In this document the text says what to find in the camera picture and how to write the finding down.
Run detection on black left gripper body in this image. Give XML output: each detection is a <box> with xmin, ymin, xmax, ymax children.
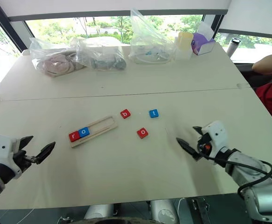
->
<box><xmin>13</xmin><ymin>149</ymin><xmax>41</xmax><ymax>173</ymax></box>

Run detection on silver robot left leg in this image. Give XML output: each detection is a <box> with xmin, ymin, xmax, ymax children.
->
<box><xmin>84</xmin><ymin>204</ymin><xmax>115</xmax><ymax>220</ymax></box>

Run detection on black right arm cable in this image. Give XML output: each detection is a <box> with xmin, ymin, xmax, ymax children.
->
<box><xmin>202</xmin><ymin>154</ymin><xmax>272</xmax><ymax>199</ymax></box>

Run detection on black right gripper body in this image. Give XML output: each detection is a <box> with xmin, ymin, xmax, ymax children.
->
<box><xmin>193</xmin><ymin>133</ymin><xmax>217</xmax><ymax>161</ymax></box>

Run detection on silver robot leg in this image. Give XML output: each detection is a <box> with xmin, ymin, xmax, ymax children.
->
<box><xmin>149</xmin><ymin>199</ymin><xmax>180</xmax><ymax>224</ymax></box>
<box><xmin>84</xmin><ymin>204</ymin><xmax>115</xmax><ymax>220</ymax></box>

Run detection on red tile letter o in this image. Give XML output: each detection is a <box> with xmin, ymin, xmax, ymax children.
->
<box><xmin>137</xmin><ymin>127</ymin><xmax>149</xmax><ymax>140</ymax></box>

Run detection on purple and white box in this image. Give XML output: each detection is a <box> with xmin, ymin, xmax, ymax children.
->
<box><xmin>191</xmin><ymin>22</ymin><xmax>216</xmax><ymax>56</ymax></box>

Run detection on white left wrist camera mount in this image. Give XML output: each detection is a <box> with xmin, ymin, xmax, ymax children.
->
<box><xmin>0</xmin><ymin>134</ymin><xmax>23</xmax><ymax>180</ymax></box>

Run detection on black table bracket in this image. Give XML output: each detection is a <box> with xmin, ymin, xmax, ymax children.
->
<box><xmin>191</xmin><ymin>197</ymin><xmax>212</xmax><ymax>224</ymax></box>

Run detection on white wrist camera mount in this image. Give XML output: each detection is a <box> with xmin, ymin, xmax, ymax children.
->
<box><xmin>201</xmin><ymin>120</ymin><xmax>231</xmax><ymax>159</ymax></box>
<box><xmin>0</xmin><ymin>134</ymin><xmax>23</xmax><ymax>180</ymax></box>

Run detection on blue tile letter o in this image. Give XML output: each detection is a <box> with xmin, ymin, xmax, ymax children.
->
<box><xmin>78</xmin><ymin>127</ymin><xmax>91</xmax><ymax>139</ymax></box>

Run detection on plastic bag with grey items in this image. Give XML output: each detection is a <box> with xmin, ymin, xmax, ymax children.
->
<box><xmin>70</xmin><ymin>36</ymin><xmax>127</xmax><ymax>71</ymax></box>

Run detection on clear cup with yellow lid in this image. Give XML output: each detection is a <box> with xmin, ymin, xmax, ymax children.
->
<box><xmin>174</xmin><ymin>31</ymin><xmax>194</xmax><ymax>61</ymax></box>

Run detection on tall clear plastic bag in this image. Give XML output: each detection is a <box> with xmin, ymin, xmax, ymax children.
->
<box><xmin>128</xmin><ymin>8</ymin><xmax>176</xmax><ymax>65</ymax></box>

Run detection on silver robot right leg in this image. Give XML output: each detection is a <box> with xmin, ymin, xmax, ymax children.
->
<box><xmin>149</xmin><ymin>199</ymin><xmax>180</xmax><ymax>224</ymax></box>

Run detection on wooden letter tray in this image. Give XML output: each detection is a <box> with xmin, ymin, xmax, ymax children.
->
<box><xmin>69</xmin><ymin>115</ymin><xmax>118</xmax><ymax>148</ymax></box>

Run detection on white bottle with black cap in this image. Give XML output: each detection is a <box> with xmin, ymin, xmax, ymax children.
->
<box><xmin>226</xmin><ymin>38</ymin><xmax>241</xmax><ymax>59</ymax></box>

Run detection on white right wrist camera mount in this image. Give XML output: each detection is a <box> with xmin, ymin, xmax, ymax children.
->
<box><xmin>201</xmin><ymin>120</ymin><xmax>231</xmax><ymax>159</ymax></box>

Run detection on plastic bag with pink items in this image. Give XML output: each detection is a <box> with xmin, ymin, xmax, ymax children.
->
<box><xmin>29</xmin><ymin>37</ymin><xmax>86</xmax><ymax>77</ymax></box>

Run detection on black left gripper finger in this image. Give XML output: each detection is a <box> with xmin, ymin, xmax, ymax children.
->
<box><xmin>35</xmin><ymin>141</ymin><xmax>56</xmax><ymax>164</ymax></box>
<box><xmin>18</xmin><ymin>135</ymin><xmax>34</xmax><ymax>151</ymax></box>

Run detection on red tile letter r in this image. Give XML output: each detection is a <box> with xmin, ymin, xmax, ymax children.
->
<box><xmin>68</xmin><ymin>131</ymin><xmax>81</xmax><ymax>143</ymax></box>

